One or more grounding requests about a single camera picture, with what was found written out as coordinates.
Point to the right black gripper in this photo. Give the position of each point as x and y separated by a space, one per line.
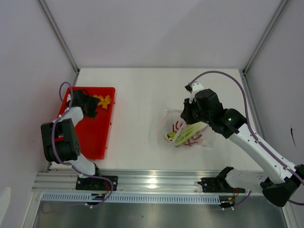
185 115

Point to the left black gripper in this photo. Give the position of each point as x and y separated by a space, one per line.
93 102

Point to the yellow toy food piece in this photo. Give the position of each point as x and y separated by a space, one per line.
103 101

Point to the green white toy celery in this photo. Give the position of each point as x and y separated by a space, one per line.
194 140

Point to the clear zip top bag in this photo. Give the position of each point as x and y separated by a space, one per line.
171 117

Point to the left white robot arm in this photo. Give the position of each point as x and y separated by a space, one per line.
59 138

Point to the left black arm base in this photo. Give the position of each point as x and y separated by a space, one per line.
96 184

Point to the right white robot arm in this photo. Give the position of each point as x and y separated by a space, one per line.
283 177

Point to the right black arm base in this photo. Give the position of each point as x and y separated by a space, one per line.
215 185

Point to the red plastic tray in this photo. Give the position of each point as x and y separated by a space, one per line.
93 133

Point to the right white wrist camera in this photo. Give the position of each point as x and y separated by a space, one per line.
193 88

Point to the aluminium mounting rail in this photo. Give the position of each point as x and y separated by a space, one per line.
129 181

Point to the white slotted cable duct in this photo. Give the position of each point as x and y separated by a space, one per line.
133 198

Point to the left aluminium frame post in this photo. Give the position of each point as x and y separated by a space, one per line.
57 33

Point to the aluminium frame post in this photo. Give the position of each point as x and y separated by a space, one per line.
57 33
275 19

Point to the right aluminium frame post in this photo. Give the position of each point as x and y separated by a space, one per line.
275 19

